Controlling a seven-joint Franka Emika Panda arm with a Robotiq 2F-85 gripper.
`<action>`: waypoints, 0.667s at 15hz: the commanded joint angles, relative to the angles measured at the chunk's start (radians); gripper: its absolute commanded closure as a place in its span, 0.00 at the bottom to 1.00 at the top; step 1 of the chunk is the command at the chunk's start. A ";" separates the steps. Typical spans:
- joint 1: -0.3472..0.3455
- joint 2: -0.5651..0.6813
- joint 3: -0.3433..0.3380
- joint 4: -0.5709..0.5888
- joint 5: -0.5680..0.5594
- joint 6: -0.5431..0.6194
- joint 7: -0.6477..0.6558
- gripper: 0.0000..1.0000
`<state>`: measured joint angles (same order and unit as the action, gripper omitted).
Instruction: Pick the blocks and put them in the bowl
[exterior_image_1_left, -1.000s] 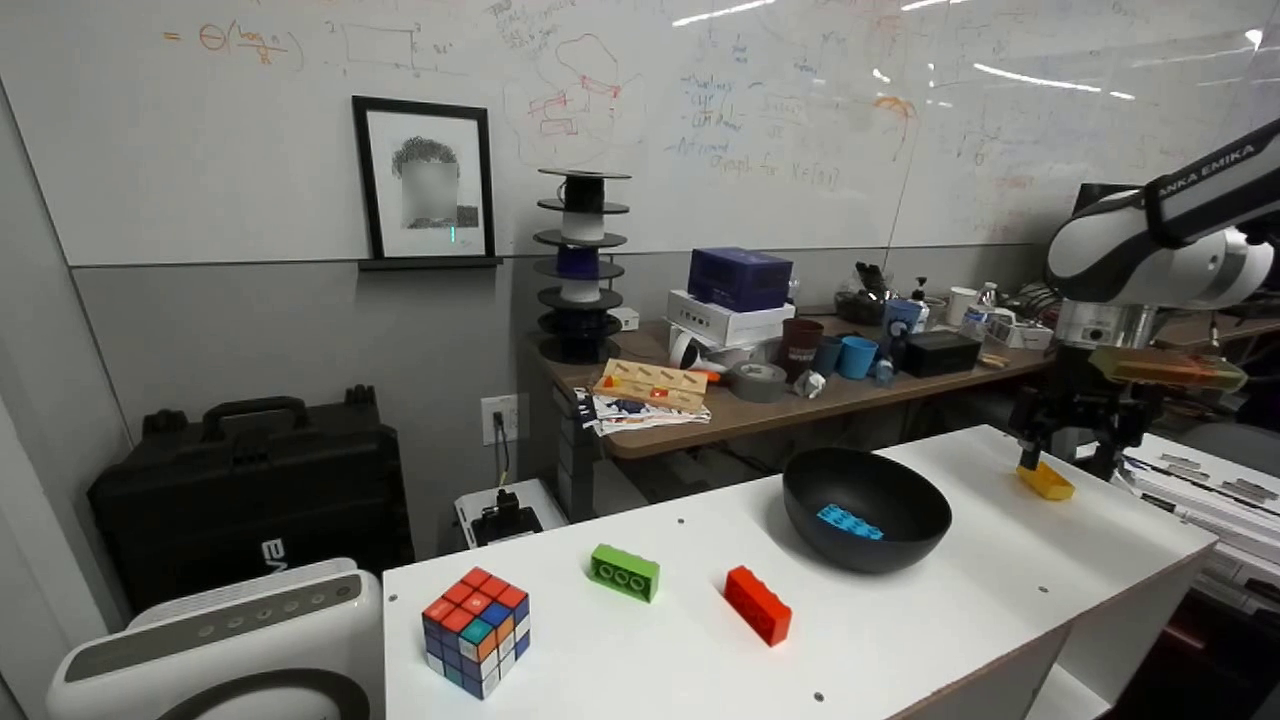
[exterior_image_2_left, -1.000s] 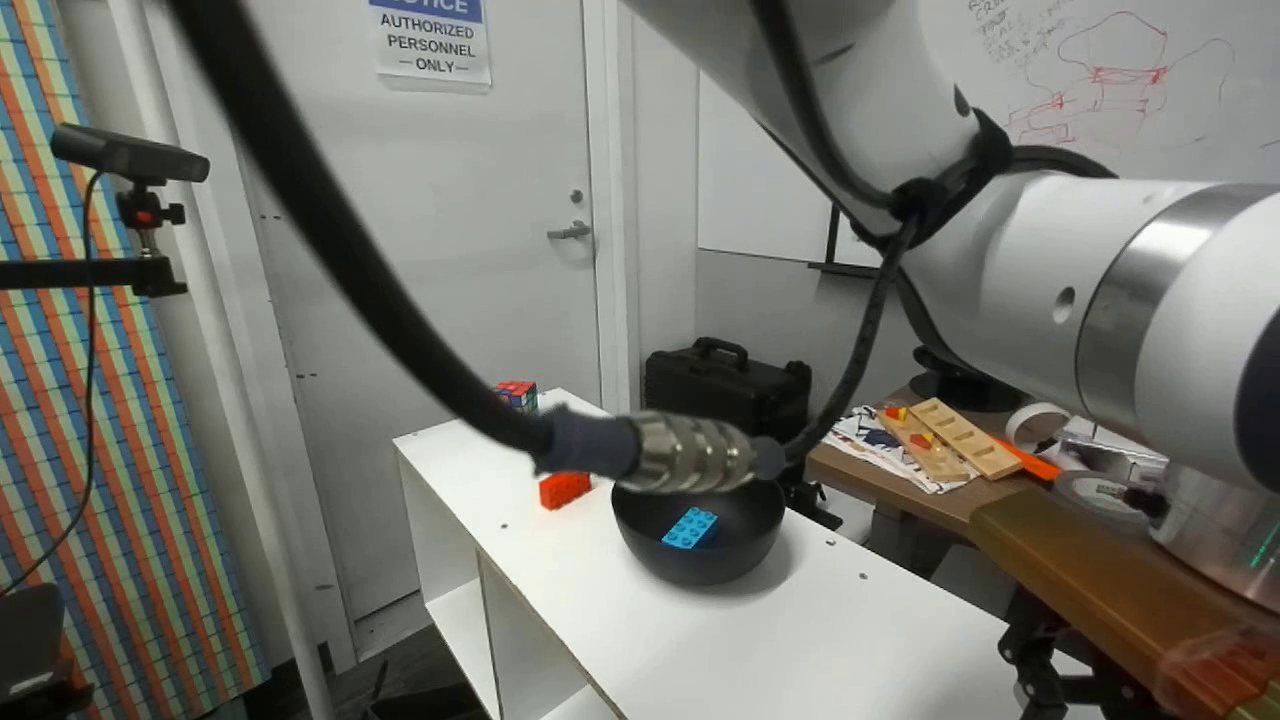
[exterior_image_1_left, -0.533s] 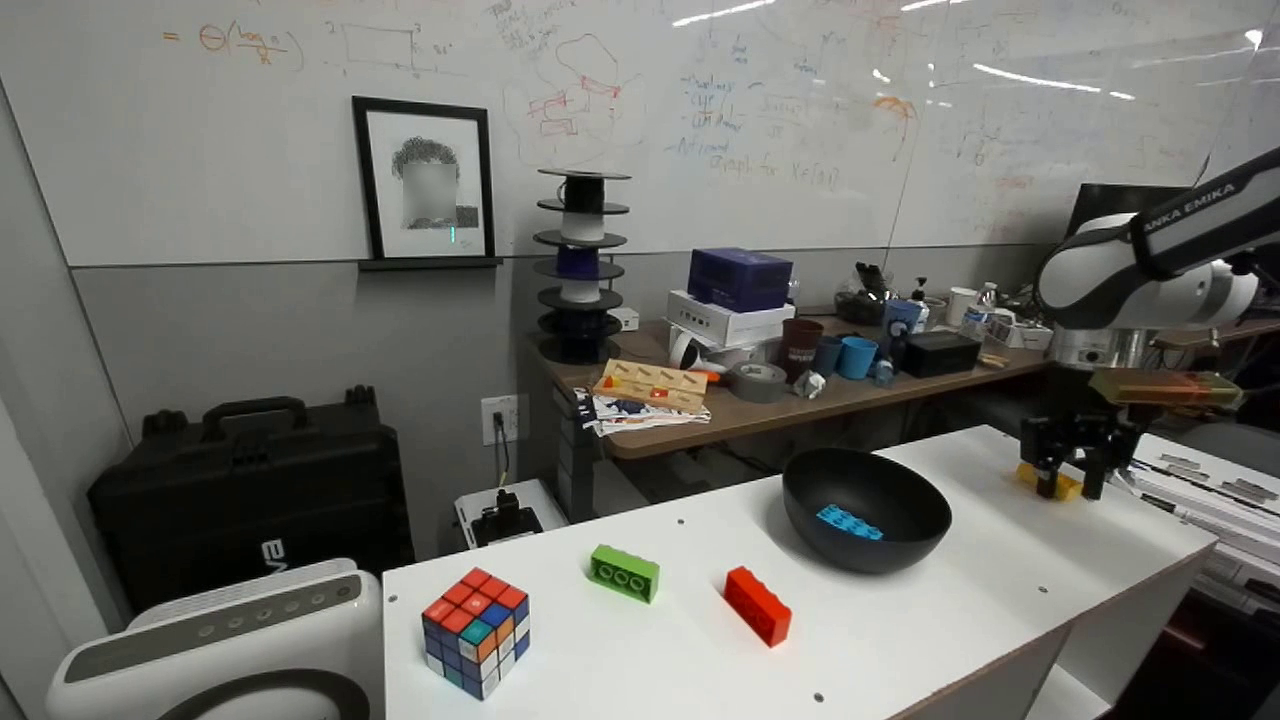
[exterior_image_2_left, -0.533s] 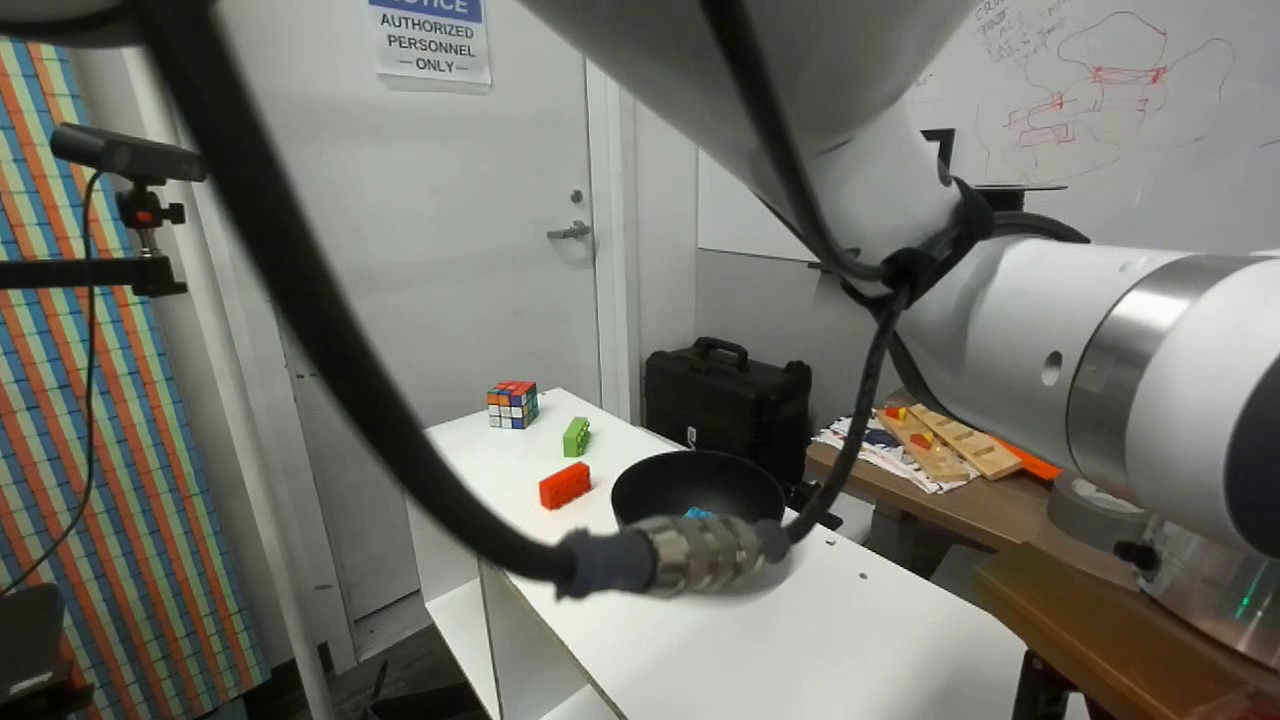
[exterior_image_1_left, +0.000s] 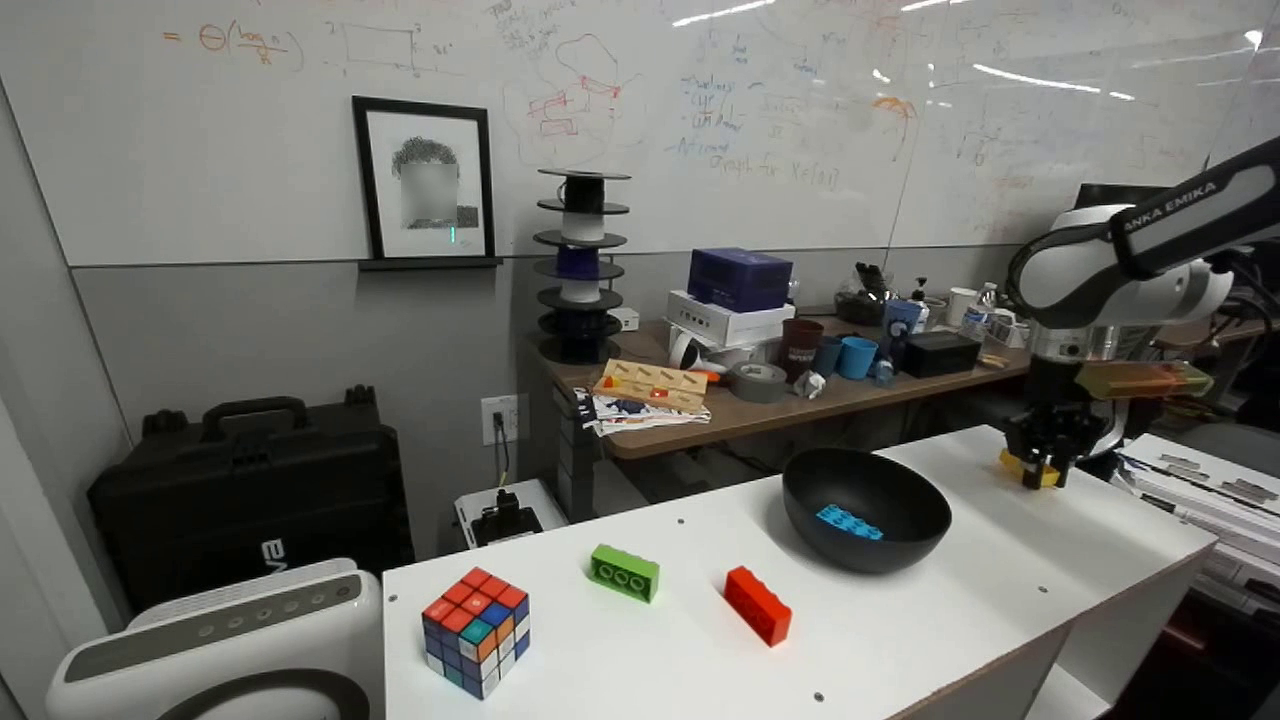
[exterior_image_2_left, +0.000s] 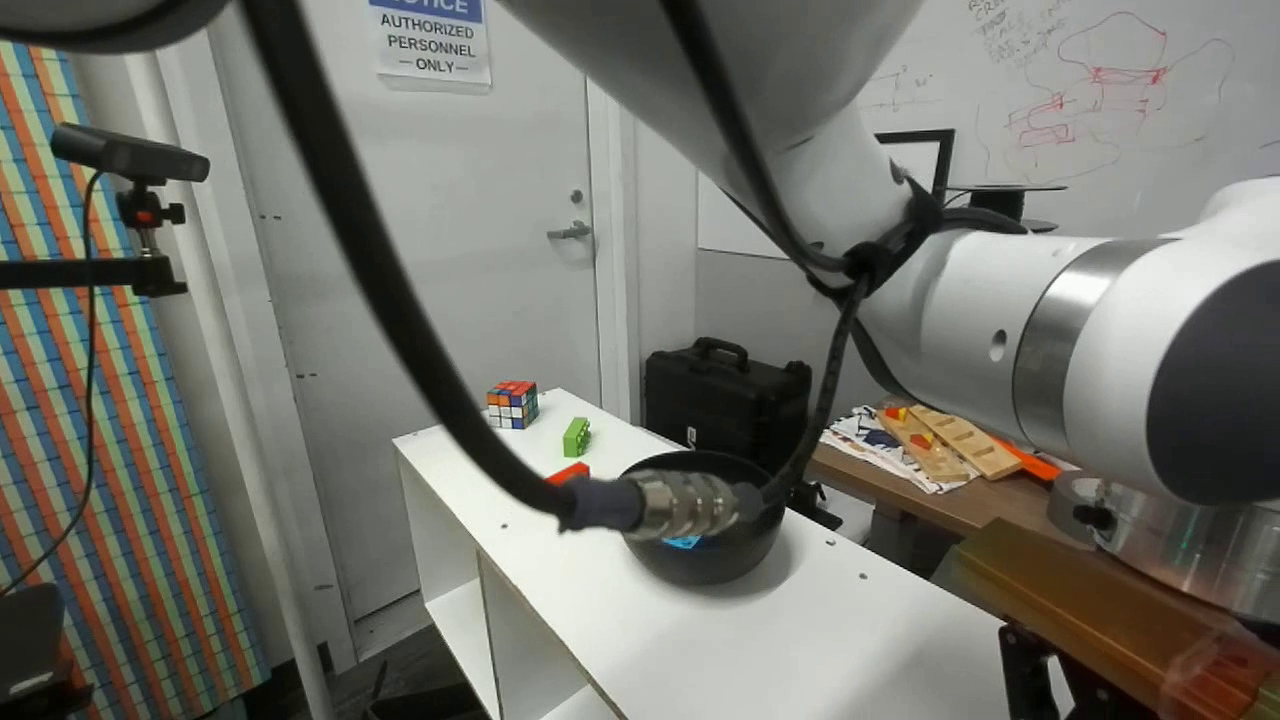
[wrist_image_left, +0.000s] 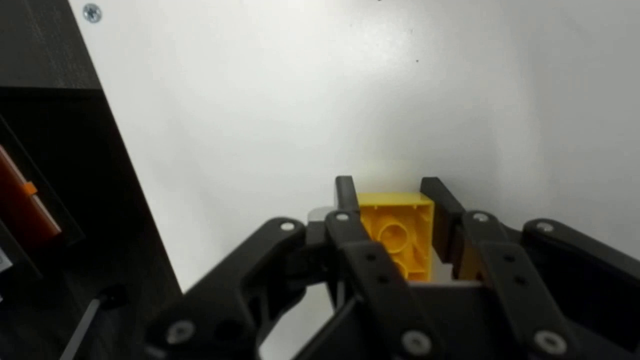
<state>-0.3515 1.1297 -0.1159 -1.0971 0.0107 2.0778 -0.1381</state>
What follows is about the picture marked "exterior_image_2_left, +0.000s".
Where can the black camera on stand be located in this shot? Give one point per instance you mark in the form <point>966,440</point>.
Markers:
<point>124,148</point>

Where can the amber wrist camera bar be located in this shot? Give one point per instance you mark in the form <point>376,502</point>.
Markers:
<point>1095,600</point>

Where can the green ball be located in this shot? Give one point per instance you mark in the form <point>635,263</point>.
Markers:
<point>577,437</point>

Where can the white door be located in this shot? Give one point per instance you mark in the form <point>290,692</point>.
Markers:
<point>507,265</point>

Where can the black bowl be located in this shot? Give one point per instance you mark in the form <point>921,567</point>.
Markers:
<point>715,560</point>

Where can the wooden desk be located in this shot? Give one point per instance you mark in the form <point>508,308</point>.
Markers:
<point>973,511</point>

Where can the white table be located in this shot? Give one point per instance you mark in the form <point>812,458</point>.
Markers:
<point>746,625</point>

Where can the multicoloured striped wall panel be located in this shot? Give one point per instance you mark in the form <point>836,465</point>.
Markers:
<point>122,507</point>

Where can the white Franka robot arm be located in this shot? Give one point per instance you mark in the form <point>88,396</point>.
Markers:
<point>963,323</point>

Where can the black hard carrying case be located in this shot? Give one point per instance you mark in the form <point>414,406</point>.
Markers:
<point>723,402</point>

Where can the red small object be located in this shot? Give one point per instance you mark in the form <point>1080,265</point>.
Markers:
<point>512,406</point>

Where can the authorized personnel door sign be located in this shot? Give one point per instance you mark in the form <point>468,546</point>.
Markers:
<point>429,44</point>

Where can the printed paper sheets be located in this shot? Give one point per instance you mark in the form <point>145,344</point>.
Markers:
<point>861,440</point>

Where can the orange colourful game box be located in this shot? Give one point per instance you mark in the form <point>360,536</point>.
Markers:
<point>963,440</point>

